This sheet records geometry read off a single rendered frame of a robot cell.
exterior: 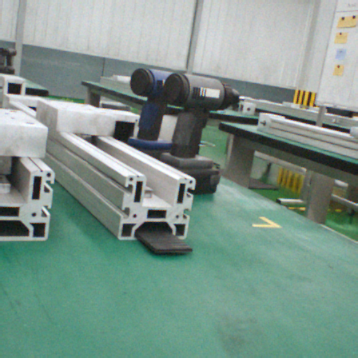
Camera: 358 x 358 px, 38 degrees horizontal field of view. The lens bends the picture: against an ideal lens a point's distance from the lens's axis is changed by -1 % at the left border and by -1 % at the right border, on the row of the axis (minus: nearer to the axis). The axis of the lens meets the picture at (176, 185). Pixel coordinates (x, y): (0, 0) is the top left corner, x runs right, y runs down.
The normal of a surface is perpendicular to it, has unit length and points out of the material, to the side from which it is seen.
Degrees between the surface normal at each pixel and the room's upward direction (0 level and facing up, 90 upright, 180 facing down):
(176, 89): 90
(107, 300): 0
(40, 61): 90
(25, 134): 90
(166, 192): 90
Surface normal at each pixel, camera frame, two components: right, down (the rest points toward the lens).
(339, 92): -0.90, -0.06
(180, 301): 0.16, -0.97
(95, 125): 0.46, 0.25
